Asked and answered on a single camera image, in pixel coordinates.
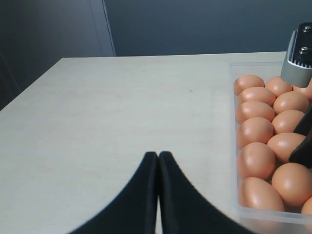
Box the brown egg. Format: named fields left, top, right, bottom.
left=265, top=76, right=293, bottom=98
left=237, top=87, right=276, bottom=106
left=237, top=142, right=275, bottom=180
left=292, top=80, right=312, bottom=102
left=273, top=91, right=309, bottom=114
left=235, top=101, right=275, bottom=124
left=272, top=163, right=312, bottom=207
left=301, top=197, right=312, bottom=215
left=238, top=177, right=285, bottom=212
left=272, top=110, right=304, bottom=135
left=236, top=117, right=273, bottom=149
left=234, top=75, right=265, bottom=96
left=267, top=133, right=306, bottom=163

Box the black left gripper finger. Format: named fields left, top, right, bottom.
left=72, top=152, right=159, bottom=234
left=289, top=130, right=312, bottom=169
left=158, top=151, right=252, bottom=234
left=293, top=112, right=312, bottom=136

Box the clear plastic egg bin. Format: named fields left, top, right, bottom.
left=229, top=61, right=312, bottom=233

